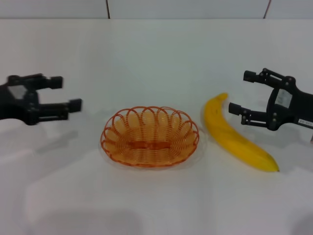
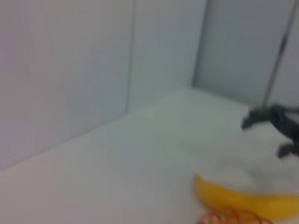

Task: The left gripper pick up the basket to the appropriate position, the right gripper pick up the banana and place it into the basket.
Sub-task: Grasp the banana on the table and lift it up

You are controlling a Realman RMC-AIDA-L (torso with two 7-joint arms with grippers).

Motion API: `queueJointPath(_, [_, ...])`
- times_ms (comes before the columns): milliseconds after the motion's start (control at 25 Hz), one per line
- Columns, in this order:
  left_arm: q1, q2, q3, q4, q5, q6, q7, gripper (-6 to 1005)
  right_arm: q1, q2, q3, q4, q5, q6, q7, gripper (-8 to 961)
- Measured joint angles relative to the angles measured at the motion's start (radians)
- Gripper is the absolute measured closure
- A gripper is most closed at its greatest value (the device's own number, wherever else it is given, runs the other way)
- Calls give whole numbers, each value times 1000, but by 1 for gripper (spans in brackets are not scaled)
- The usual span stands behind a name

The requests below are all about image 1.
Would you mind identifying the orange woven plastic basket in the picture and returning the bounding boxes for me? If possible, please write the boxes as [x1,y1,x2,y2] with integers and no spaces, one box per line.
[99,105,200,168]

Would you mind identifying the yellow banana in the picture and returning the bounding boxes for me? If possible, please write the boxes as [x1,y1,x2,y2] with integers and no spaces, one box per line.
[203,92,280,173]

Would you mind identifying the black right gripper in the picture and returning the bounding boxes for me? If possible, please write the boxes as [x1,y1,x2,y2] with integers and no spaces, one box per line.
[228,68,313,131]

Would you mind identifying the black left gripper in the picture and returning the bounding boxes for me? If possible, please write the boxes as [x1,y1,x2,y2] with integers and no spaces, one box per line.
[0,73,83,126]

